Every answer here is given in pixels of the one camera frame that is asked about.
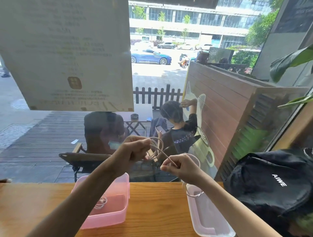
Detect folding camp chair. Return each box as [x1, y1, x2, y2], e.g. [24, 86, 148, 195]
[58, 143, 113, 182]

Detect white cable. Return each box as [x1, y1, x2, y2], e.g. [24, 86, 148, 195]
[94, 194, 108, 209]
[143, 137, 204, 198]

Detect person's right forearm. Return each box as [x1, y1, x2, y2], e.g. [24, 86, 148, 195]
[189, 171, 284, 237]

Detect wooden slat partition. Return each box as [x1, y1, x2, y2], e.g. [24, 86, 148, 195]
[182, 61, 310, 181]

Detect coiled white cable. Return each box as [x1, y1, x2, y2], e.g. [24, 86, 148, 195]
[94, 194, 108, 209]

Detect pink plastic lid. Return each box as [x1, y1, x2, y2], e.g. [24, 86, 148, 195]
[185, 183, 237, 237]

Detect blue car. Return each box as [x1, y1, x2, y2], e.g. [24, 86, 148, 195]
[131, 49, 172, 65]

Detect paper poster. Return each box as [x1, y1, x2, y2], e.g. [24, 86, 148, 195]
[0, 0, 134, 112]

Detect office building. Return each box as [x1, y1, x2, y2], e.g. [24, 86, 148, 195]
[128, 0, 273, 49]

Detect large green plant leaf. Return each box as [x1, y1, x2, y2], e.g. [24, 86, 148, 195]
[269, 44, 313, 84]

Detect pink plastic box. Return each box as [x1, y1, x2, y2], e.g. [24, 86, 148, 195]
[71, 173, 130, 230]

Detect person's left forearm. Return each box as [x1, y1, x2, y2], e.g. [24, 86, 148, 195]
[26, 156, 125, 237]

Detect black backpack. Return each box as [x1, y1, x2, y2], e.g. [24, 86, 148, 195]
[224, 147, 313, 237]

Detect orange scooter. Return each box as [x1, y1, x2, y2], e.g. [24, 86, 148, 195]
[179, 53, 190, 69]

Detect dark picket fence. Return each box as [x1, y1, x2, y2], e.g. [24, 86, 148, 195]
[133, 84, 184, 110]

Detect person's right hand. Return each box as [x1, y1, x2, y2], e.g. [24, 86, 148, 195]
[160, 154, 204, 186]

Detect narrow green plant leaf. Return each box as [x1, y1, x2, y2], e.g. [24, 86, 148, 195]
[277, 94, 313, 109]

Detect person's left hand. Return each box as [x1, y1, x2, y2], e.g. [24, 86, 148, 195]
[111, 135, 152, 177]

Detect white folding table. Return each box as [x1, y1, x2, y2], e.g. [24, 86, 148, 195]
[117, 104, 154, 137]

